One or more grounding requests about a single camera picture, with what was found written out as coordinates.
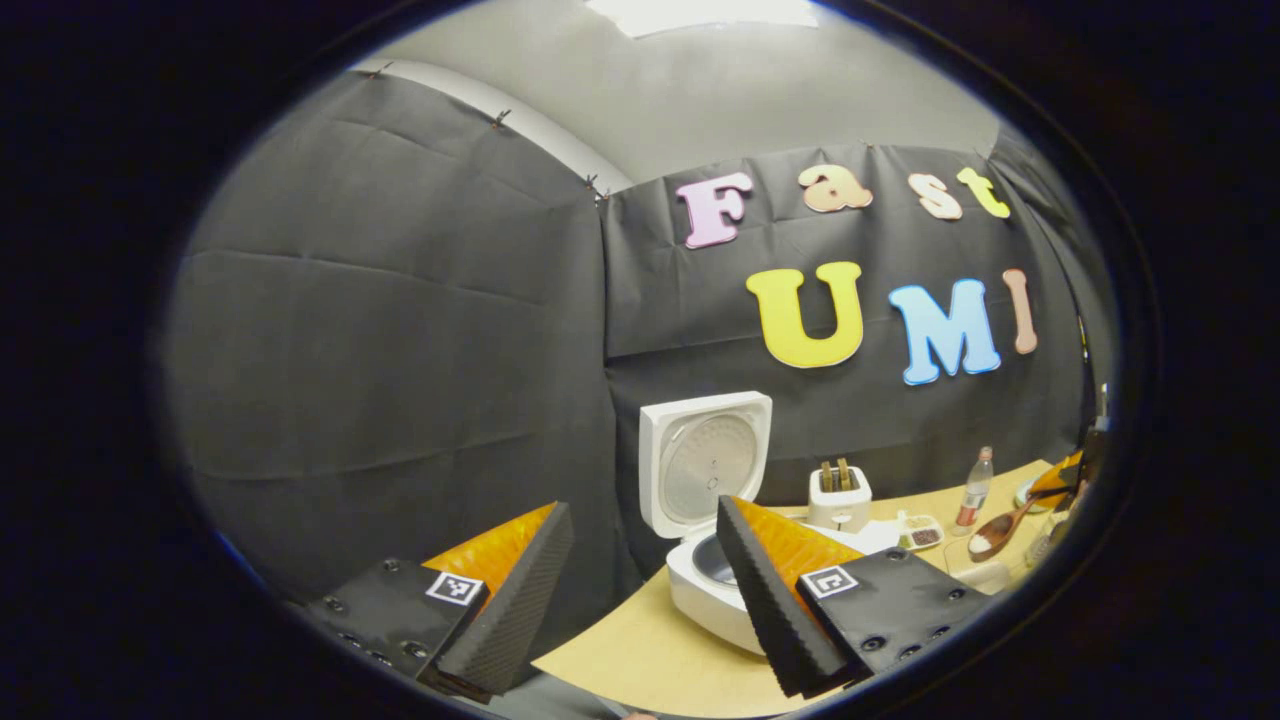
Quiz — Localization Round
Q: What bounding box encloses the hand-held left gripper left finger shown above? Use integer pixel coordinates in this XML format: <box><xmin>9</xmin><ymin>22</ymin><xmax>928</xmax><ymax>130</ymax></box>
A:
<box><xmin>300</xmin><ymin>500</ymin><xmax>576</xmax><ymax>701</ymax></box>

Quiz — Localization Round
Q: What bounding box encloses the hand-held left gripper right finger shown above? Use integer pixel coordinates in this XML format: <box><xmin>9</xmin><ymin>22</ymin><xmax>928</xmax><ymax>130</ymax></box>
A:
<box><xmin>715</xmin><ymin>495</ymin><xmax>991</xmax><ymax>701</ymax></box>

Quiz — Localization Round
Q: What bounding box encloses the white rice cooker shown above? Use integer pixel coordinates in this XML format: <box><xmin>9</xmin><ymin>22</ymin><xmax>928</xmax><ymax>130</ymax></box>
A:
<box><xmin>638</xmin><ymin>390</ymin><xmax>871</xmax><ymax>656</ymax></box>

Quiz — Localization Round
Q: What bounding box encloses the white toaster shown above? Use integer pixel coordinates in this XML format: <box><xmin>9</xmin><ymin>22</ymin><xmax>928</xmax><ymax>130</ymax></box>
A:
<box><xmin>808</xmin><ymin>465</ymin><xmax>874</xmax><ymax>534</ymax></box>

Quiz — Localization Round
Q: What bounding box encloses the clear plastic bottle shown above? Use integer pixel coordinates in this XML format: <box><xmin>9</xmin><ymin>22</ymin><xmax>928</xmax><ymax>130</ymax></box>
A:
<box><xmin>955</xmin><ymin>446</ymin><xmax>995</xmax><ymax>537</ymax></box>

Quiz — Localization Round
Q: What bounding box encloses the white seasoning dish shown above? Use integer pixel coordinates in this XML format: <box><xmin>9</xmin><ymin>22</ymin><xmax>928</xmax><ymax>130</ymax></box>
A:
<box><xmin>897</xmin><ymin>512</ymin><xmax>944</xmax><ymax>553</ymax></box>

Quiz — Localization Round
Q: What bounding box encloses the brown wooden spoon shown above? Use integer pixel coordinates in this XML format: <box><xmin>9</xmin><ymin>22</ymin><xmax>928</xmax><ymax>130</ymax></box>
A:
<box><xmin>967</xmin><ymin>487</ymin><xmax>1066</xmax><ymax>563</ymax></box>

